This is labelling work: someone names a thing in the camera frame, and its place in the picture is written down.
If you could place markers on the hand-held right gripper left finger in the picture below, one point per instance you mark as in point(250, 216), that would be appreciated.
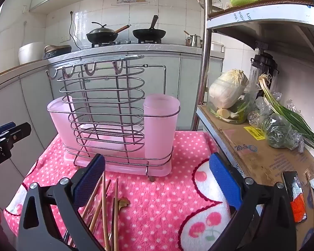
point(90, 180)

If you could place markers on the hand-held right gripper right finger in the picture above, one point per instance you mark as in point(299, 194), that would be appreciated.
point(223, 180)

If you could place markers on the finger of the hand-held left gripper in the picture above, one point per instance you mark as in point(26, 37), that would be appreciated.
point(2, 128)
point(22, 131)

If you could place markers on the gold leaf-shaped spoon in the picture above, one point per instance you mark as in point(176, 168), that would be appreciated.
point(124, 202)

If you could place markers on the tall pink plastic utensil cup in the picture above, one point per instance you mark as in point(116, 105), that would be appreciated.
point(159, 130)

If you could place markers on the wide pink plastic utensil cup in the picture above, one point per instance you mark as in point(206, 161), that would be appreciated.
point(57, 125)

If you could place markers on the pink plastic drip tray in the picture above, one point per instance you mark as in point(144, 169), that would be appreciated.
point(125, 167)

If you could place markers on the cardboard sheet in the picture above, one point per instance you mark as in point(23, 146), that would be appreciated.
point(259, 159)

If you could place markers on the pink polka dot blanket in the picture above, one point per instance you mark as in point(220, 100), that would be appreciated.
point(167, 201)

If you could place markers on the black orange device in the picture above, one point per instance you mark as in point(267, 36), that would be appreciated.
point(294, 188)

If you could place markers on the plastic bag of greens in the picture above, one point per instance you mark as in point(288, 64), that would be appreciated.
point(277, 130)

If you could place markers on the clear plastic container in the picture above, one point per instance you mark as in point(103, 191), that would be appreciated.
point(247, 109)

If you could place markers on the white rice cooker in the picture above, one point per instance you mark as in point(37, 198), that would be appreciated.
point(31, 53)

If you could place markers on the black electric cooker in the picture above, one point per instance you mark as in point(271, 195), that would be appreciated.
point(56, 51)

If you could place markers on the napa cabbage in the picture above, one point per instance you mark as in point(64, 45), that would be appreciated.
point(227, 91)

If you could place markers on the green onions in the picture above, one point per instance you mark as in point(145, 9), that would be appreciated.
point(290, 115)

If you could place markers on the kitchen counter cabinet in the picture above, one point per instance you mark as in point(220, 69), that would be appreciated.
point(172, 83)

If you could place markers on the black blender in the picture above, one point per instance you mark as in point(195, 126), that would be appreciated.
point(264, 65)

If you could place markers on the black wok with lid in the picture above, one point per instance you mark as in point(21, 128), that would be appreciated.
point(100, 34)

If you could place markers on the white plastic container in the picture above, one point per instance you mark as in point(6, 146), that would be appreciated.
point(216, 47)

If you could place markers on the gas stove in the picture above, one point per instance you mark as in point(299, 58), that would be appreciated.
point(125, 42)

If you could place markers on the steel shelf pole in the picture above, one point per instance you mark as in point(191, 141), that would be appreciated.
point(206, 44)

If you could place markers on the steel kettle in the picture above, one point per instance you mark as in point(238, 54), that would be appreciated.
point(195, 41)

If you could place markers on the white shelf board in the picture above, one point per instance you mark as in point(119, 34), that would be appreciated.
point(264, 15)

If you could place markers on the metal strainer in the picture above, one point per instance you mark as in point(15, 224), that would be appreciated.
point(214, 1)

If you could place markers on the wall socket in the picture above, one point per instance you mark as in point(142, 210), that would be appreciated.
point(64, 38)

